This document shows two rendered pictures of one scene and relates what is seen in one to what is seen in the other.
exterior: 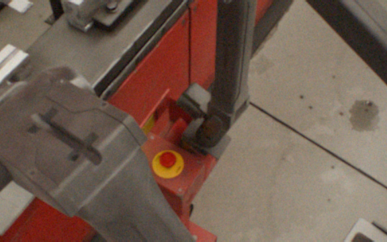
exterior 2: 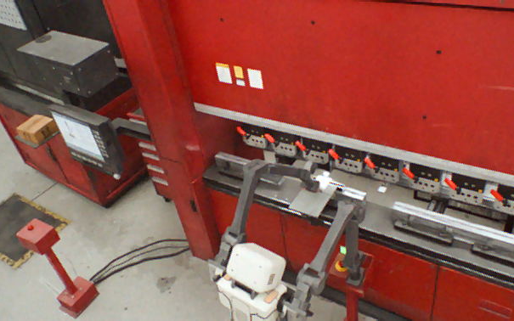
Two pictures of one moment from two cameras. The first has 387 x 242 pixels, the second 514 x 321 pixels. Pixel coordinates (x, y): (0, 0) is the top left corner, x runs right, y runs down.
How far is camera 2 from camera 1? 2.03 m
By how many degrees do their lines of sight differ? 58
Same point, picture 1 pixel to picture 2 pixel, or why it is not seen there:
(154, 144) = not seen: hidden behind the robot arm
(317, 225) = not seen: outside the picture
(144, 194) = (249, 179)
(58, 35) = (387, 211)
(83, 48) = (382, 221)
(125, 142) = (252, 171)
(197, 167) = (342, 276)
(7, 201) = (299, 206)
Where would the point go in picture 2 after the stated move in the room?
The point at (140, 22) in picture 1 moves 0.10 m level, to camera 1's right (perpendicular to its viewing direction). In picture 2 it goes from (403, 237) to (410, 251)
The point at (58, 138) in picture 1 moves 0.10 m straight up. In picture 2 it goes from (253, 166) to (251, 149)
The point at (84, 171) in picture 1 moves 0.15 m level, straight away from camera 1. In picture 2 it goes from (247, 168) to (276, 156)
